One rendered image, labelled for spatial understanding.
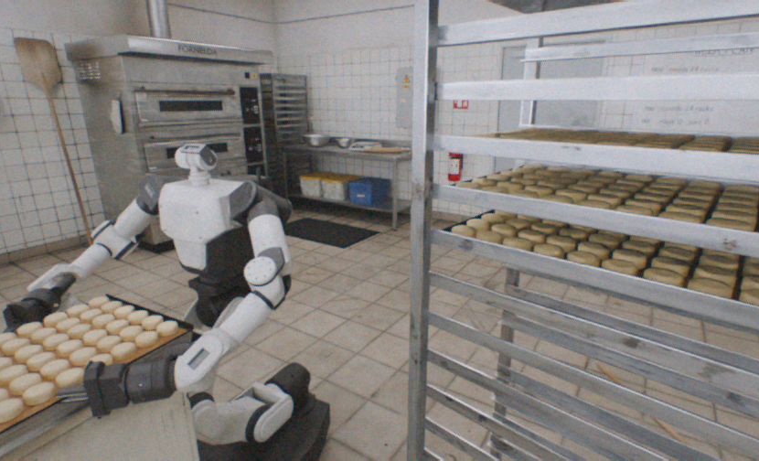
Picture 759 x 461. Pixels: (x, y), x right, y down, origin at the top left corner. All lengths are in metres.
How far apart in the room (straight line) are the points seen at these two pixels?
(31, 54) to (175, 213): 4.03
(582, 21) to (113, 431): 1.25
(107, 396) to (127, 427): 0.21
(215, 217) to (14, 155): 4.07
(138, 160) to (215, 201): 3.29
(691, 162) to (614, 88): 0.13
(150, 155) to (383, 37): 3.06
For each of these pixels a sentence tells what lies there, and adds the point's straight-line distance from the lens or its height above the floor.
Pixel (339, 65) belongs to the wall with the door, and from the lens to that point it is 6.16.
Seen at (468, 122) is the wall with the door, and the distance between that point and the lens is 5.16.
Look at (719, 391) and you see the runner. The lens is 1.23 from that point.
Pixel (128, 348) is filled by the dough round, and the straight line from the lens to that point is 1.20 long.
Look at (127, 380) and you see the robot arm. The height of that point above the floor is 0.93.
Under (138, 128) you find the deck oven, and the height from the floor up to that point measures 1.24.
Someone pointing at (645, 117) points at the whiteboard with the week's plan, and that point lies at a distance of 4.76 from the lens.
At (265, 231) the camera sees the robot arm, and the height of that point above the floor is 1.15.
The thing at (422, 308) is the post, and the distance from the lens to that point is 0.87.
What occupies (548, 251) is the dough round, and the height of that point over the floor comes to 1.24.
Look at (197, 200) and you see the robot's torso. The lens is 1.34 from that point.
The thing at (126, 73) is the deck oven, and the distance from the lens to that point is 4.55.
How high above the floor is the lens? 1.49
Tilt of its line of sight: 17 degrees down
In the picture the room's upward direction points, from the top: straight up
